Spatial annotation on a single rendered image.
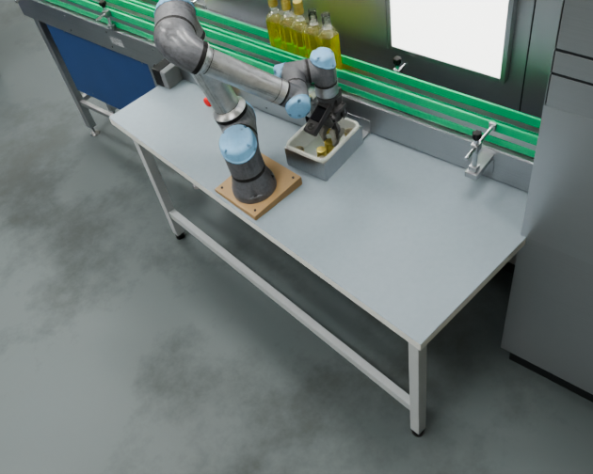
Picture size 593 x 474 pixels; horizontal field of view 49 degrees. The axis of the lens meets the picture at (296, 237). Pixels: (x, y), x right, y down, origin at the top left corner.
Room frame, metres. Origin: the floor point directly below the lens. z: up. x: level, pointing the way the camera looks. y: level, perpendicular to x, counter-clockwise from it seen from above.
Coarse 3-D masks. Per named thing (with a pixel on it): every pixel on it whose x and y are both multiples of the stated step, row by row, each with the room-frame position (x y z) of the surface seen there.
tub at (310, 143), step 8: (344, 120) 1.78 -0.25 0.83; (352, 120) 1.76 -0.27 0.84; (352, 128) 1.75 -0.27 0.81; (296, 136) 1.74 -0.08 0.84; (304, 136) 1.76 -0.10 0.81; (312, 136) 1.79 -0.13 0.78; (320, 136) 1.79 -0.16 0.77; (328, 136) 1.78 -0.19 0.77; (344, 136) 1.76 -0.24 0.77; (288, 144) 1.71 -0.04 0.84; (296, 144) 1.73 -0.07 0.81; (304, 144) 1.76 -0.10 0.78; (312, 144) 1.76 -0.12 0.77; (320, 144) 1.75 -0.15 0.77; (296, 152) 1.67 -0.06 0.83; (304, 152) 1.65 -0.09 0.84; (312, 152) 1.72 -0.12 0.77; (320, 160) 1.60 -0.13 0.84
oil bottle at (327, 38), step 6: (324, 30) 1.94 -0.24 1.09; (330, 30) 1.94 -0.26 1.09; (336, 30) 1.95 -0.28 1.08; (318, 36) 1.95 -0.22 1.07; (324, 36) 1.93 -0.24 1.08; (330, 36) 1.92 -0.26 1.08; (336, 36) 1.94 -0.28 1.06; (318, 42) 1.95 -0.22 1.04; (324, 42) 1.93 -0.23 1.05; (330, 42) 1.92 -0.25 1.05; (336, 42) 1.94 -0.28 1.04; (330, 48) 1.92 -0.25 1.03; (336, 48) 1.94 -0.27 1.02; (336, 54) 1.94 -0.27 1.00; (336, 60) 1.93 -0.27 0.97; (336, 66) 1.93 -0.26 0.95
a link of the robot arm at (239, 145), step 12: (228, 132) 1.64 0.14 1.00; (240, 132) 1.62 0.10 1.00; (252, 132) 1.62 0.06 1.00; (228, 144) 1.59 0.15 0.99; (240, 144) 1.58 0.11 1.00; (252, 144) 1.57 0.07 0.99; (228, 156) 1.56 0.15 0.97; (240, 156) 1.55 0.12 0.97; (252, 156) 1.56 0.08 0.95; (240, 168) 1.55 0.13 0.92; (252, 168) 1.55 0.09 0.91
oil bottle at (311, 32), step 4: (308, 24) 2.00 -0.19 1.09; (316, 24) 1.99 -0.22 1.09; (320, 24) 1.99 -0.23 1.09; (308, 28) 1.99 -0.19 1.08; (312, 28) 1.98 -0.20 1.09; (316, 28) 1.97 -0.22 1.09; (304, 32) 2.00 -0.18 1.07; (308, 32) 1.98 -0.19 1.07; (312, 32) 1.97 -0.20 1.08; (316, 32) 1.97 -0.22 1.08; (308, 36) 1.99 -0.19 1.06; (312, 36) 1.97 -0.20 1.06; (316, 36) 1.96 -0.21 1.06; (308, 40) 1.99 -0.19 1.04; (312, 40) 1.98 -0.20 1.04; (316, 40) 1.96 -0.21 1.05; (308, 44) 1.99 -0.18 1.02; (312, 44) 1.98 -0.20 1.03; (316, 44) 1.96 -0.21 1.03; (308, 48) 1.99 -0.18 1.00; (312, 48) 1.98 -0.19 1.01; (308, 52) 1.99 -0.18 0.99; (308, 56) 2.00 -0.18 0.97
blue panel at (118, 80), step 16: (64, 32) 2.99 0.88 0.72; (64, 48) 3.05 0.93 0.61; (80, 48) 2.93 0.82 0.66; (96, 48) 2.82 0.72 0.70; (80, 64) 2.98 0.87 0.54; (96, 64) 2.87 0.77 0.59; (112, 64) 2.76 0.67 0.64; (128, 64) 2.66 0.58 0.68; (144, 64) 2.56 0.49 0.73; (80, 80) 3.04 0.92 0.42; (96, 80) 2.92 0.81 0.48; (112, 80) 2.80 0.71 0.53; (128, 80) 2.70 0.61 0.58; (144, 80) 2.60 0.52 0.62; (96, 96) 2.97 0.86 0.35; (112, 96) 2.85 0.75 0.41; (128, 96) 2.74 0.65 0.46
